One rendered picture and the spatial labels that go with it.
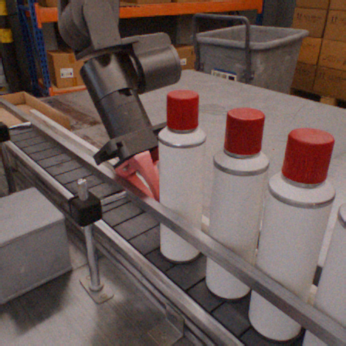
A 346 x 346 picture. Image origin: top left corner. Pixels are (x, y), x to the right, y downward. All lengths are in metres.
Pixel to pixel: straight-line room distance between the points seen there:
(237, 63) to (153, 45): 2.16
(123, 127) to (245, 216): 0.19
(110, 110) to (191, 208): 0.15
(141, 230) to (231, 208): 0.20
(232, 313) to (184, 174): 0.15
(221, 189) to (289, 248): 0.08
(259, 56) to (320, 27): 1.47
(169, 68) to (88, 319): 0.33
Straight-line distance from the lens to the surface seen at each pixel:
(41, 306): 0.50
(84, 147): 0.69
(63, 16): 0.50
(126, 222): 0.53
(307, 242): 0.31
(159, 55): 0.50
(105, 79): 0.46
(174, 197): 0.40
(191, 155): 0.37
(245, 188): 0.33
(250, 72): 2.61
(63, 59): 3.88
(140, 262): 0.46
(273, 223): 0.31
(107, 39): 0.46
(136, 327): 0.46
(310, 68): 4.05
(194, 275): 0.44
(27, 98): 1.22
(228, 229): 0.35
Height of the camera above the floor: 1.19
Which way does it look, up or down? 30 degrees down
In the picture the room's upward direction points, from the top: straight up
